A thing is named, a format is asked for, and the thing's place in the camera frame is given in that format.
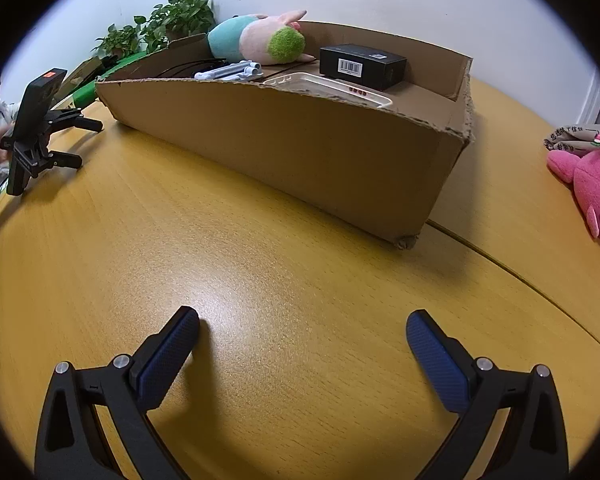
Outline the large green potted plant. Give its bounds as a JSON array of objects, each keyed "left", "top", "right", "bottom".
[{"left": 140, "top": 0, "right": 217, "bottom": 43}]

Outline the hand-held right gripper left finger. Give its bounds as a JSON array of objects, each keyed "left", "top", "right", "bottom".
[{"left": 34, "top": 306, "right": 201, "bottom": 480}]

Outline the white door frame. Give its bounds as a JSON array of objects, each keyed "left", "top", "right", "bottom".
[{"left": 582, "top": 72, "right": 600, "bottom": 126}]

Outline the black product box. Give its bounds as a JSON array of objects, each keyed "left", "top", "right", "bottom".
[{"left": 319, "top": 43, "right": 407, "bottom": 88}]

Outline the cardboard box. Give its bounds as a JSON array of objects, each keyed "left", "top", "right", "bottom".
[{"left": 95, "top": 21, "right": 476, "bottom": 251}]

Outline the wooden desktop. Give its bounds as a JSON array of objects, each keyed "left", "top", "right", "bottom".
[{"left": 0, "top": 77, "right": 600, "bottom": 480}]

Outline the white phone case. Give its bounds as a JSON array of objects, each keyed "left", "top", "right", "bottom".
[{"left": 261, "top": 72, "right": 395, "bottom": 108}]

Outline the teal pink green plush toy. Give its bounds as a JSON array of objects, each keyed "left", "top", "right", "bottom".
[{"left": 207, "top": 9, "right": 317, "bottom": 66}]

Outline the small green potted plant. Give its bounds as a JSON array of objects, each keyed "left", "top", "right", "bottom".
[{"left": 92, "top": 24, "right": 146, "bottom": 58}]

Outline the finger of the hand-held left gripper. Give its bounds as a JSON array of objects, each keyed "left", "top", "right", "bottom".
[
  {"left": 47, "top": 149, "right": 84, "bottom": 171},
  {"left": 45, "top": 109, "right": 104, "bottom": 134}
]

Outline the beige printed cloth bag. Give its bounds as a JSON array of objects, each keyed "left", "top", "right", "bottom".
[{"left": 543, "top": 122, "right": 600, "bottom": 158}]

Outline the grey folding stand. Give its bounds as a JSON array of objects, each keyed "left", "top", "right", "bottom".
[{"left": 194, "top": 60, "right": 263, "bottom": 82}]

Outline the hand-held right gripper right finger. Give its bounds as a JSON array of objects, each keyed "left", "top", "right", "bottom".
[{"left": 406, "top": 310, "right": 571, "bottom": 480}]

